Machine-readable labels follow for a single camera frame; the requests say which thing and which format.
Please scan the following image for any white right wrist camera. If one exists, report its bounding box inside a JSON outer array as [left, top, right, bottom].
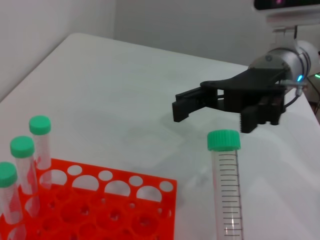
[[252, 0, 320, 48]]

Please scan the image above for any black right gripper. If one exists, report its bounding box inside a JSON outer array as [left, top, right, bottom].
[[171, 67, 288, 134]]

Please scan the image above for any grey right gripper cable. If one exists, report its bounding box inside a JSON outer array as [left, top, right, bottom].
[[281, 79, 309, 112]]

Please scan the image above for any clear test tube green cap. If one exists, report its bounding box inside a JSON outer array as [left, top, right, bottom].
[[0, 161, 25, 226], [29, 114, 53, 187], [206, 129, 245, 240], [9, 136, 41, 218]]

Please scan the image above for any orange plastic test tube rack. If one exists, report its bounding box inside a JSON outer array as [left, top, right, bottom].
[[0, 157, 178, 240]]

